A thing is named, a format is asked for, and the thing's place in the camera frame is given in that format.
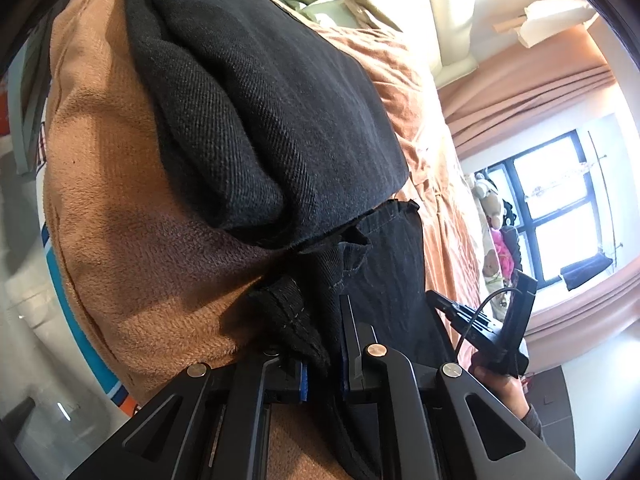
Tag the pink cloth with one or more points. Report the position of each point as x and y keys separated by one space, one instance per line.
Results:
x=504 y=255

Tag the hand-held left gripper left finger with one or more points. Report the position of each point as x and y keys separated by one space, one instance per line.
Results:
x=302 y=385

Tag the beige pillow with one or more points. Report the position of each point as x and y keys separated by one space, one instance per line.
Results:
x=360 y=2

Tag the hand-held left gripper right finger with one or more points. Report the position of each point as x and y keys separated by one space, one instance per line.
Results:
x=357 y=360

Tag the metal drying rod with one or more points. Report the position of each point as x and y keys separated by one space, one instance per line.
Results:
x=606 y=185

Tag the beige teddy bear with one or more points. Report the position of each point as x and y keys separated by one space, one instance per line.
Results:
x=482 y=187

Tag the black pants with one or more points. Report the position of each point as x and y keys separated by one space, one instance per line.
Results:
x=275 y=110

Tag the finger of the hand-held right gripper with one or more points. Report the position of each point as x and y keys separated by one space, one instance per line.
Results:
x=442 y=304

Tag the person's right forearm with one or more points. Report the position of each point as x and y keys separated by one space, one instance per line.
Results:
x=532 y=422

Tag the black framed window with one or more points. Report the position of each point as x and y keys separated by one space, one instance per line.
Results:
x=555 y=210

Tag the pink curtain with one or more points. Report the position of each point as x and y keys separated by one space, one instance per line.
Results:
x=525 y=90
x=585 y=315

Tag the dark hanging garment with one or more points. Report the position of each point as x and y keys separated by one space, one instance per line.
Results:
x=585 y=270

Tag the orange blanket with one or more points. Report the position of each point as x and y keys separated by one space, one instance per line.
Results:
x=125 y=260

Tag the person's right hand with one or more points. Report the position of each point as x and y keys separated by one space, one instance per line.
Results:
x=505 y=395

